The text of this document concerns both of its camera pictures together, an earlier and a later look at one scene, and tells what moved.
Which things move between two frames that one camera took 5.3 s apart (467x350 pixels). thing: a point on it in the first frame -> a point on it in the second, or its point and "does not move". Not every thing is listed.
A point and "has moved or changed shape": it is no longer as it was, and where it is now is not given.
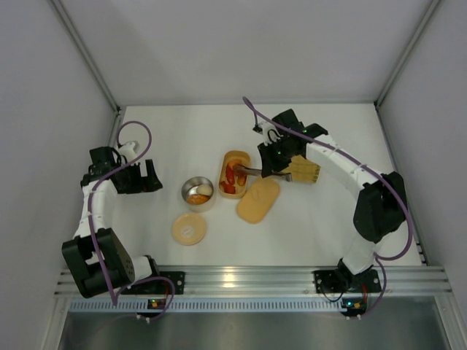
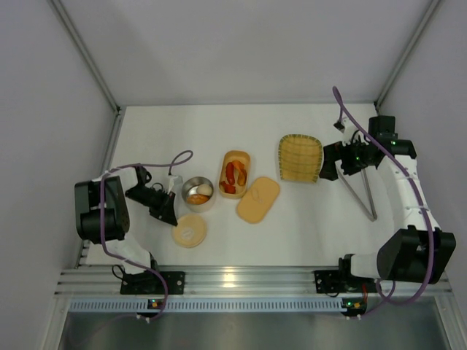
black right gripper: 273,160 -> 350,166
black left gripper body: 135,176 -> 160,205
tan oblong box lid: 257,200 does not move
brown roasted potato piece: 241,179 does not move
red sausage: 230,174 does not move
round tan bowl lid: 189,229 does not move
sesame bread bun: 196,199 does not move
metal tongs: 241,169 has moved or changed shape
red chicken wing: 228,188 does not move
